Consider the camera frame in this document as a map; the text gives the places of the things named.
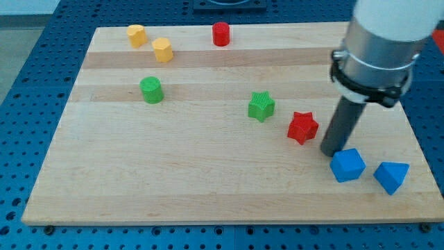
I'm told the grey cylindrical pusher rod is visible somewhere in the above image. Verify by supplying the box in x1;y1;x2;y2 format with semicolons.
320;97;366;157

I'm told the red star block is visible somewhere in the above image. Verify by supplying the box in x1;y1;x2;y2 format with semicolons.
287;112;319;145

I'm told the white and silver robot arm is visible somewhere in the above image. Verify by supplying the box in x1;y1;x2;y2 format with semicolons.
321;0;443;156

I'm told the green star block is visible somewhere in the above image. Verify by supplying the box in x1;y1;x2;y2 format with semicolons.
248;91;275;122

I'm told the blue cube block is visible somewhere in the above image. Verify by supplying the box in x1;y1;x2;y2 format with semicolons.
330;149;366;183

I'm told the blue triangle block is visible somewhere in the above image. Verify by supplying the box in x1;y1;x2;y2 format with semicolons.
373;162;410;195

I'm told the wooden board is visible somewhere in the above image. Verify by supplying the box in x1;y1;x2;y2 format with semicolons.
22;22;443;226

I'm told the red cylinder block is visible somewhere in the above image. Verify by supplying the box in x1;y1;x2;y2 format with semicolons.
212;22;230;47

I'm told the yellow hexagon block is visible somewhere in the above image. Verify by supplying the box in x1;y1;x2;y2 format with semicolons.
151;37;173;63

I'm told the green cylinder block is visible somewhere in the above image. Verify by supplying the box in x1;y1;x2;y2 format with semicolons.
139;76;164;104

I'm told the yellow heart block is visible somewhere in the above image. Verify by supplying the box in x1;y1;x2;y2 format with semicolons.
126;24;148;49

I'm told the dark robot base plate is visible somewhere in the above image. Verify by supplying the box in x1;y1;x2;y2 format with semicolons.
191;0;267;12

